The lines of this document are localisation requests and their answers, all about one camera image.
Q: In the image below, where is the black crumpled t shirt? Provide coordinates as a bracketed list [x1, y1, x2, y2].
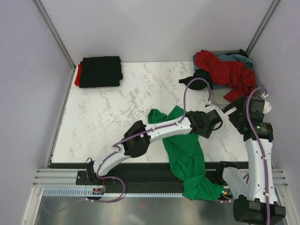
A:
[179, 69, 213, 90]

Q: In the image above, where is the left aluminium frame post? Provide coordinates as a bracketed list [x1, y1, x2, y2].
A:
[31, 0, 77, 70]

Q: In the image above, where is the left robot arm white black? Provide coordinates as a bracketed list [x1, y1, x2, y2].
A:
[85, 110, 223, 184]

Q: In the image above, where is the grey slotted cable duct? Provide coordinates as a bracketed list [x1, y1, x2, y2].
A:
[43, 186, 235, 198]

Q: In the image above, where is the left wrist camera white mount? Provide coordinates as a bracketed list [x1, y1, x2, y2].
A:
[204, 100, 223, 116]

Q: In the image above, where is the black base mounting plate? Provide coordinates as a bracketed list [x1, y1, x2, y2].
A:
[75, 160, 249, 195]

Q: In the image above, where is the blue grey t shirt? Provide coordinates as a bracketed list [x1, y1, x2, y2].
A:
[193, 53, 254, 90]

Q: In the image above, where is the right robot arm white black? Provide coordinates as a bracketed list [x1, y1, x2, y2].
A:
[214, 96, 286, 225]

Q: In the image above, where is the folded red t shirt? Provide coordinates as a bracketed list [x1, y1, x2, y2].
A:
[74, 62, 82, 87]

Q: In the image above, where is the right aluminium frame post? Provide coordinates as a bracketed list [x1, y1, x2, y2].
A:
[246, 0, 282, 56]

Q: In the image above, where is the green t shirt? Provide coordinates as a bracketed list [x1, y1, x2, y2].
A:
[147, 105, 225, 202]

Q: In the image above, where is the aluminium frame post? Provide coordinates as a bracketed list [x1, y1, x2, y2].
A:
[246, 0, 282, 56]
[31, 0, 77, 70]

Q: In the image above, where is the folded black t shirt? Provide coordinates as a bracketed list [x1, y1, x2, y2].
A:
[79, 56, 123, 88]

